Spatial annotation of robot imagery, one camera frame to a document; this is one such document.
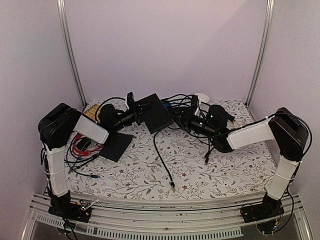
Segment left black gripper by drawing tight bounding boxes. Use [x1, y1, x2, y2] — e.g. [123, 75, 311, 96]
[112, 100, 156, 132]

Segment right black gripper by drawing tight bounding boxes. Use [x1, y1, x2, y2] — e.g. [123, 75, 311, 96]
[168, 107, 218, 139]

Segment black TP-Link network switch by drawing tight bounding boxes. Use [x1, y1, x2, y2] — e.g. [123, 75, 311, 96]
[137, 93, 173, 134]

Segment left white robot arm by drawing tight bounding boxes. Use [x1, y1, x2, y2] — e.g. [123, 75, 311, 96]
[38, 100, 151, 223]

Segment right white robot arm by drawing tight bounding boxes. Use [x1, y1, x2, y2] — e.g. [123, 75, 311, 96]
[177, 105, 313, 223]

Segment white bowl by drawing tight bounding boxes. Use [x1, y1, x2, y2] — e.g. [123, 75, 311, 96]
[195, 93, 210, 103]

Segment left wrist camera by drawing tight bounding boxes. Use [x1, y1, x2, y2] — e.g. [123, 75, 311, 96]
[125, 91, 135, 110]

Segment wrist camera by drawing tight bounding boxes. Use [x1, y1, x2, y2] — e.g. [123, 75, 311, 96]
[190, 94, 200, 117]
[125, 91, 135, 110]

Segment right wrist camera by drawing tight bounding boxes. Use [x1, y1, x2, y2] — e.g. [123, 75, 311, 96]
[190, 94, 200, 117]

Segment red ethernet cables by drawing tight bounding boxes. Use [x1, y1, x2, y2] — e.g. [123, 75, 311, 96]
[71, 133, 105, 157]

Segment black ethernet cable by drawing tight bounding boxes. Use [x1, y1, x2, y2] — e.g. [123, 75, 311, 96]
[152, 93, 221, 192]

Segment aluminium front rail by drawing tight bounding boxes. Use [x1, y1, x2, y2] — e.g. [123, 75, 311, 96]
[22, 192, 311, 240]

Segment left aluminium frame post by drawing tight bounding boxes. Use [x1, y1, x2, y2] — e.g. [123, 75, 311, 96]
[56, 0, 87, 107]

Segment aluminium frame post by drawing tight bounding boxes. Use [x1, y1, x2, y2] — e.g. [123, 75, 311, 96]
[245, 0, 275, 108]
[56, 0, 87, 107]

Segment right aluminium frame post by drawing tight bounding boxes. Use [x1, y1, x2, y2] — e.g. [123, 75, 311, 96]
[245, 0, 275, 108]

